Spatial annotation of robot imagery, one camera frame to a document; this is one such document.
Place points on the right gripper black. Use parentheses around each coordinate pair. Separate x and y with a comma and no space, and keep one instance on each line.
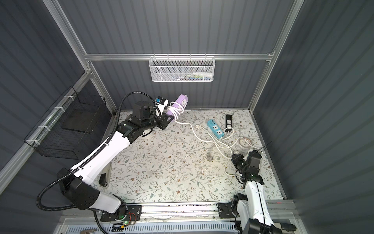
(238,159)

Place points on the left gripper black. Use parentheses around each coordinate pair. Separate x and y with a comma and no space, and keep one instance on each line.
(165,121)

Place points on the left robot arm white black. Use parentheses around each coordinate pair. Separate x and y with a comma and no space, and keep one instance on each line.
(78,187)

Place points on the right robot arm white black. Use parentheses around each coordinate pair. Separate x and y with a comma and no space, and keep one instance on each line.
(251,206)

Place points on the black beige stapler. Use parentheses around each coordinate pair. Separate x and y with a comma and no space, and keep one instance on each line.
(105,175)

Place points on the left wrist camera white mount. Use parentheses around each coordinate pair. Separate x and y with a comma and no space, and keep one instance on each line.
(160,104)

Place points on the white wire mesh basket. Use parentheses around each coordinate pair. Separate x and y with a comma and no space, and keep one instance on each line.
(182,68)

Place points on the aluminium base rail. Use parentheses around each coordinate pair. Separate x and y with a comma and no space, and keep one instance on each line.
(185,211)

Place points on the black wire basket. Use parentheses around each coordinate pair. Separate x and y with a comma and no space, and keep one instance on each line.
(75,129)

